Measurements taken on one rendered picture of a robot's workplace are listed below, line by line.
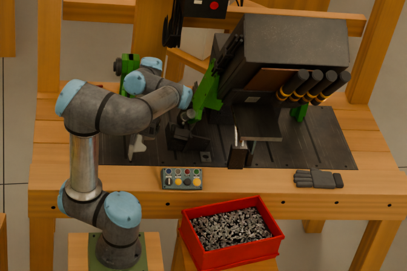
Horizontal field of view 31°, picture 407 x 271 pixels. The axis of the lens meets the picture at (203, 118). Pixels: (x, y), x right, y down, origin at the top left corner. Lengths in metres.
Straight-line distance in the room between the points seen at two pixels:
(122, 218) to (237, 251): 0.51
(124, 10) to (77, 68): 1.84
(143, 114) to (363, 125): 1.50
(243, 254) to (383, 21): 1.20
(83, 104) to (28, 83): 2.69
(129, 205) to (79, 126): 0.36
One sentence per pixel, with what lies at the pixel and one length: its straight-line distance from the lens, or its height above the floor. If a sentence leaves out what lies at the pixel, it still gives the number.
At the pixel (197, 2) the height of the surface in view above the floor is 1.42.
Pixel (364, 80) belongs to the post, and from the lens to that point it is 3.33.
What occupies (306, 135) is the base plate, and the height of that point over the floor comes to 0.90.
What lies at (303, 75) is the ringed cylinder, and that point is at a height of 1.49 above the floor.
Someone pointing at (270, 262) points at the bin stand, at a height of 0.80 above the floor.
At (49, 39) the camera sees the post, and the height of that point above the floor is 1.15.
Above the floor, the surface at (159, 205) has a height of 0.83.
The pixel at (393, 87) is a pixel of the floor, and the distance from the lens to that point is 5.28.
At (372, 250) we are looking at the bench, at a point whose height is 0.56.
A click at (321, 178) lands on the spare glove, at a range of 2.87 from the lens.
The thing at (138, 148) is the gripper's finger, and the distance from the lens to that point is 2.50.
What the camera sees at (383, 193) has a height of 0.90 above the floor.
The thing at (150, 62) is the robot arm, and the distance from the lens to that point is 2.44.
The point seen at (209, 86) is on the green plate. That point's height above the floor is 1.21.
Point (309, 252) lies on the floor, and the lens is 3.86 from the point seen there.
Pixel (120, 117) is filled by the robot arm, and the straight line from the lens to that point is 1.96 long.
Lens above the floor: 2.78
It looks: 38 degrees down
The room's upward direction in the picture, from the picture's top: 11 degrees clockwise
